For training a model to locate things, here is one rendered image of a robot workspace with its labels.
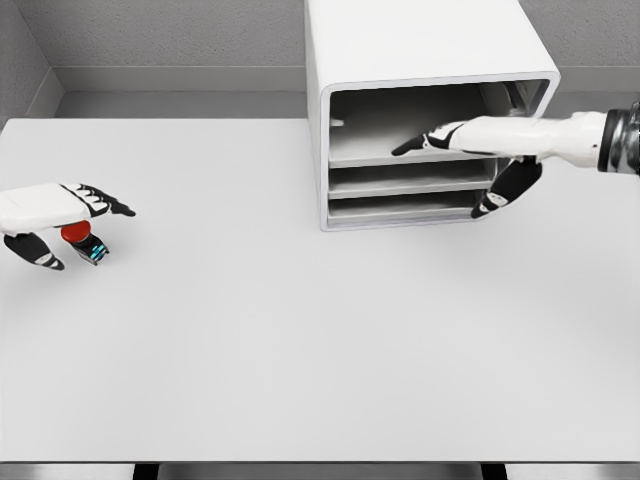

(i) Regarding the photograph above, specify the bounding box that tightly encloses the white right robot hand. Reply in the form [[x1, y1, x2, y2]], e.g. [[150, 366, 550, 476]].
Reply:
[[390, 115, 544, 220]]

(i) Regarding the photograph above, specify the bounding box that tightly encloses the red-knob black load switch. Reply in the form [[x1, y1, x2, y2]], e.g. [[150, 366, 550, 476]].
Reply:
[[59, 221, 110, 267]]

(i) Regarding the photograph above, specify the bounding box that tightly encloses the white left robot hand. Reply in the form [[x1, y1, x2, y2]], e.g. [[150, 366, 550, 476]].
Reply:
[[0, 182, 137, 272]]

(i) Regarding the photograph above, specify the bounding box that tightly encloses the white multi-storey storage cabinet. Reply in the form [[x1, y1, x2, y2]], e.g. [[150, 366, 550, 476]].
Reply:
[[303, 0, 562, 233]]

